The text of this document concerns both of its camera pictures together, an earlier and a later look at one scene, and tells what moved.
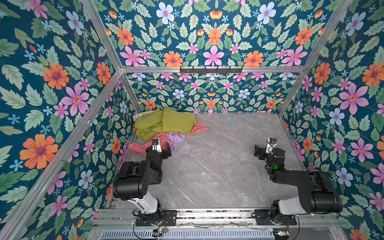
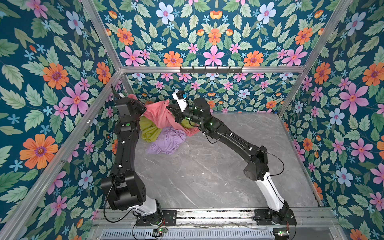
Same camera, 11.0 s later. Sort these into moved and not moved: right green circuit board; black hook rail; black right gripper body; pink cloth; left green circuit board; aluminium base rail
Moved: black right gripper body; pink cloth
Not moved: right green circuit board; left green circuit board; aluminium base rail; black hook rail
